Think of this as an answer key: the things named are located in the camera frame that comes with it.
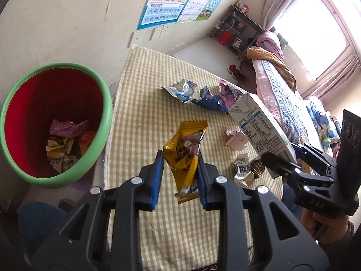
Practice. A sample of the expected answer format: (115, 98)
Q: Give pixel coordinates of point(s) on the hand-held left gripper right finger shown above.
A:
(201, 185)

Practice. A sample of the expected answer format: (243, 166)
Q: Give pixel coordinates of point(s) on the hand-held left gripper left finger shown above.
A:
(156, 180)

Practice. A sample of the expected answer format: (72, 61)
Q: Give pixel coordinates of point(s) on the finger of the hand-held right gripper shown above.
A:
(316, 155)
(282, 170)

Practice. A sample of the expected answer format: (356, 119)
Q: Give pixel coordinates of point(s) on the dark brown carton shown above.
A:
(257, 167)

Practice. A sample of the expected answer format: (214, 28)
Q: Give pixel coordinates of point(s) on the yellow brown snack wrapper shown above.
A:
(183, 152)

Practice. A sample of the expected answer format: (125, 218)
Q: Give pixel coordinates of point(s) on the white line-drawing wrapper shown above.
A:
(241, 169)

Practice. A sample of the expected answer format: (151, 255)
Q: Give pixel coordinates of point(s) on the white milk carton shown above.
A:
(259, 129)

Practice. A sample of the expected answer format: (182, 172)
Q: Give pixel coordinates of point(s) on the orange plastic bag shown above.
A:
(86, 142)

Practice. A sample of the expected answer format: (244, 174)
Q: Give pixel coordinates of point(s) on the dark blue wrapper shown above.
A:
(210, 101)

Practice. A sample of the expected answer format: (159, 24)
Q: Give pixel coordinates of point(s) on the brown paper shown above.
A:
(65, 162)

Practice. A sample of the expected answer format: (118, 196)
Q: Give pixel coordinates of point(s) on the pink wrapper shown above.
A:
(67, 127)

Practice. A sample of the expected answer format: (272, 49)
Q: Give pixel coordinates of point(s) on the red bin with green rim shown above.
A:
(56, 96)

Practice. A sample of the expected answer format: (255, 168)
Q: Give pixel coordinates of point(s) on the person's right hand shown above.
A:
(331, 230)

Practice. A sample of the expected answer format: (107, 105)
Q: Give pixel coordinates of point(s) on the person's right leg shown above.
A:
(290, 200)

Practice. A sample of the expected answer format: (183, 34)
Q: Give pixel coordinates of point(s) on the blue patterned pillow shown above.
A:
(318, 113)

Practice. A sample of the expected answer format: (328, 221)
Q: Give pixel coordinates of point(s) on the pale pink small carton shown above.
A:
(238, 141)

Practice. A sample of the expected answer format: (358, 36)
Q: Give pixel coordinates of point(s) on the bed with patchwork quilt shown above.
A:
(284, 104)

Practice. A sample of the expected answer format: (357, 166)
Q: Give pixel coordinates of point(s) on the beige checked tablecloth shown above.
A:
(146, 118)

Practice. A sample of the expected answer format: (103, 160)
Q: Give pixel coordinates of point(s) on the dark purple shoe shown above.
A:
(66, 203)

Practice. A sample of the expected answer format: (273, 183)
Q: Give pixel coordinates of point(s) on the light blue wrapper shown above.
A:
(180, 90)

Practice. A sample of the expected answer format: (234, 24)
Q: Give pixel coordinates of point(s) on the purple crumpled wrapper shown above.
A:
(230, 91)

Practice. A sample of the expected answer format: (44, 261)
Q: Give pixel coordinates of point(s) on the mustard yellow blanket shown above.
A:
(279, 65)

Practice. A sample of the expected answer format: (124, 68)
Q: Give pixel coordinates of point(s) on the red slipper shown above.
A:
(236, 74)
(231, 68)

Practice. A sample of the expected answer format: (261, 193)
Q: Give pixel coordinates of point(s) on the pink folded quilt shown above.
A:
(269, 42)

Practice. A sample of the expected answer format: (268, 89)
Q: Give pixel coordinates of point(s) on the bright window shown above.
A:
(313, 28)

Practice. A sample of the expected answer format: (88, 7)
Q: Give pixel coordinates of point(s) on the red box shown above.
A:
(225, 38)

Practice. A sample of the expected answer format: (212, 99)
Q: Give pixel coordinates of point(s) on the grey shelf unit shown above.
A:
(249, 19)

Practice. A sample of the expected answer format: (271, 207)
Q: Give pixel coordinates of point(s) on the white blank wall plate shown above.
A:
(137, 38)

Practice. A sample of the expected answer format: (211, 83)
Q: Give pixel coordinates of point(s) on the white wall socket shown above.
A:
(156, 34)
(167, 28)

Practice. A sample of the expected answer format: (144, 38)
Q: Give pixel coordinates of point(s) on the blue letter wall poster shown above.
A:
(166, 2)

